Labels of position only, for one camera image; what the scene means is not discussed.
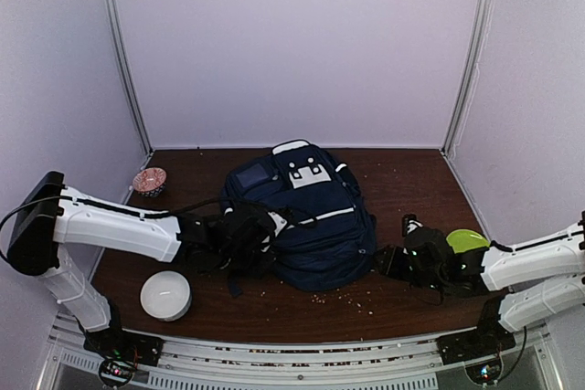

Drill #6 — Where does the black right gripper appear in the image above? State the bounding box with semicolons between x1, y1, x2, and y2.
373;246;445;293

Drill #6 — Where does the navy blue student backpack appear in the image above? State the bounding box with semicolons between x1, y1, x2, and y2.
221;140;377;292

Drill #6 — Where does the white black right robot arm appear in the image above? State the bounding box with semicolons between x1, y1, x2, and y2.
375;215;584;355

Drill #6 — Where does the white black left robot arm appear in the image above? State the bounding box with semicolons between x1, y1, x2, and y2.
1;172;289;357

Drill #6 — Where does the green plate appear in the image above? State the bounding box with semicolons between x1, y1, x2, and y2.
446;228;490;254

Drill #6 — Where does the white ceramic bowl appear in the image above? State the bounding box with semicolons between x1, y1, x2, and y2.
140;270;192;321

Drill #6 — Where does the pink patterned small bowl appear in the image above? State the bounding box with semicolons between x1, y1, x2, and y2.
132;167;167;197

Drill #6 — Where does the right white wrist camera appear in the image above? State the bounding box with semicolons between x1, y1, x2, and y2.
401;214;423;237

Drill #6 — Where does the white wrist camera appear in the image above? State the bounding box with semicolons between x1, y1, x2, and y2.
401;214;423;237
268;211;291;240

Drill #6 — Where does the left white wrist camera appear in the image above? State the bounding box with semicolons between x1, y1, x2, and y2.
268;211;291;240

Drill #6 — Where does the white front rail frame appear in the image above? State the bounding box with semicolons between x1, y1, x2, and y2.
36;311;563;390

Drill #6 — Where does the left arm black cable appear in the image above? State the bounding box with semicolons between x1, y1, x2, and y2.
0;195;321;263

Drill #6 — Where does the right aluminium frame post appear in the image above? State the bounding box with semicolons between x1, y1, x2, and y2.
441;0;493;158

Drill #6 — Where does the aluminium frame post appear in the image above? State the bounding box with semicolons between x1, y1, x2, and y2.
441;0;493;158
103;0;154;155

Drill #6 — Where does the left aluminium frame post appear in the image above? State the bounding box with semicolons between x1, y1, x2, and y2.
103;0;154;155

